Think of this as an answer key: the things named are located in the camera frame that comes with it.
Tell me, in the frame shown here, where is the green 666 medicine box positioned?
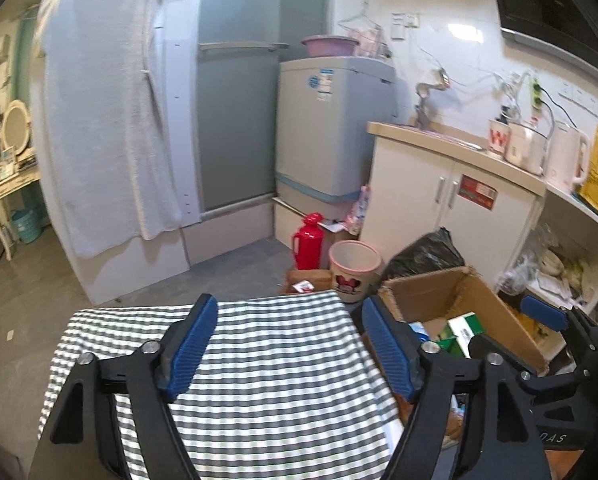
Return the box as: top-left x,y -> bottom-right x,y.
437,312 -> 484,359

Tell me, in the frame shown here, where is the blue Vinda tissue pack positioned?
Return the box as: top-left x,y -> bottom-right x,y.
409,322 -> 430,342

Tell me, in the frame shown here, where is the white kitchen cabinet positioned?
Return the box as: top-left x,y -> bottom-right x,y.
361,122 -> 598,309

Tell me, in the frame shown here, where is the black garbage bag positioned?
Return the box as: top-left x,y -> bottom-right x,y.
380,228 -> 465,282

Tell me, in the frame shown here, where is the white electric kettle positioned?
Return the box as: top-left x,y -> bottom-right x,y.
545,120 -> 591,194

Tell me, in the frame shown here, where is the white rice cooker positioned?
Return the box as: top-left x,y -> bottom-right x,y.
504,122 -> 548,177

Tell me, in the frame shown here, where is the red W paper cup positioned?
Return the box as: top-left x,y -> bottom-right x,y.
488,119 -> 510,159

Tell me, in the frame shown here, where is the checkered tablecloth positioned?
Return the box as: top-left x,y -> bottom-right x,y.
39,292 -> 402,479

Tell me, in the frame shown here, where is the pink waste bin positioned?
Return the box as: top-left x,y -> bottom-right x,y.
328,240 -> 381,304

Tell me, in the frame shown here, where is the teal laundry basket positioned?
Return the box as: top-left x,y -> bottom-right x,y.
11,208 -> 42,244

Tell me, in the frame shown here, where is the green power strip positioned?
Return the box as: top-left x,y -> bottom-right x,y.
530,76 -> 543,110

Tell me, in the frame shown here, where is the small brown cardboard box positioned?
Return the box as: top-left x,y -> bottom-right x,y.
279,269 -> 333,295

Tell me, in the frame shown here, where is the red thermos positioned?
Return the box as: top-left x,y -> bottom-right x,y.
291,212 -> 324,270

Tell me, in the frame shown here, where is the metal faucet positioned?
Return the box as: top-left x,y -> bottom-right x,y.
415,67 -> 451,130

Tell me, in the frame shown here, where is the white dressing table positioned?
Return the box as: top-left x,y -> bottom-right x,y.
0,161 -> 43,262

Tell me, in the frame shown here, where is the grey washing machine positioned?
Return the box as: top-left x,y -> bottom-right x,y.
275,56 -> 397,206

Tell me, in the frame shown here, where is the oval vanity mirror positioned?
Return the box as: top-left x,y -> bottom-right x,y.
0,100 -> 31,157

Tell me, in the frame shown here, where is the pink basin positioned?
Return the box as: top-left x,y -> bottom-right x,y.
301,35 -> 360,58

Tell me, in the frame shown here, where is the white hanging towel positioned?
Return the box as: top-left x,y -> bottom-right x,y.
40,0 -> 182,259

